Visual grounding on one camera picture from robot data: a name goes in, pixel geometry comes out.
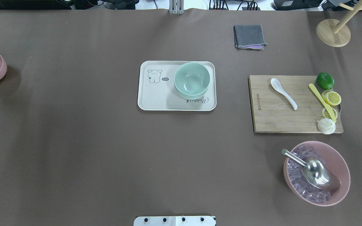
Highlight white ceramic spoon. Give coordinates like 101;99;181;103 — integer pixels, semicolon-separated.
271;78;298;110

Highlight large pink bowl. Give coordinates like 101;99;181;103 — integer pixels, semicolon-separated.
283;141;351;207

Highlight beige rabbit tray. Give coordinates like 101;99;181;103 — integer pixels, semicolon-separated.
137;61;217;111

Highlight green stacked bowls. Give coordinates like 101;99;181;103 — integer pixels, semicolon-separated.
174;62;210;99

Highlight bamboo cutting board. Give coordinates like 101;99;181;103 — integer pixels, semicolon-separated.
249;75;323;133

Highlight grey folded cloth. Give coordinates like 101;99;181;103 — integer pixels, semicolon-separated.
233;24;267;50

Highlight lemon slice lower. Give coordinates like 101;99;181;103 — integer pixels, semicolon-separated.
321;108;339;119

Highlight lemon slice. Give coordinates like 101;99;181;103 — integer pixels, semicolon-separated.
321;108;339;119
321;90;342;106

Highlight green lime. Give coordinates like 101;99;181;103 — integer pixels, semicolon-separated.
316;73;335;89

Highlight yellow plastic knife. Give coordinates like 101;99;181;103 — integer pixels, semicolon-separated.
308;83;337;123

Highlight metal ice scoop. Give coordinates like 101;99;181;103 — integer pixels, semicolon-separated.
281;149;341;192

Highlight lemon slice upper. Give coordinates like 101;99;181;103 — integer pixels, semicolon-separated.
321;90;342;106

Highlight wooden mug tree stand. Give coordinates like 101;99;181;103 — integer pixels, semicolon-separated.
316;0;362;47

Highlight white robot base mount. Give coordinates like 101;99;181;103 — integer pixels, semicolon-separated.
133;215;217;226

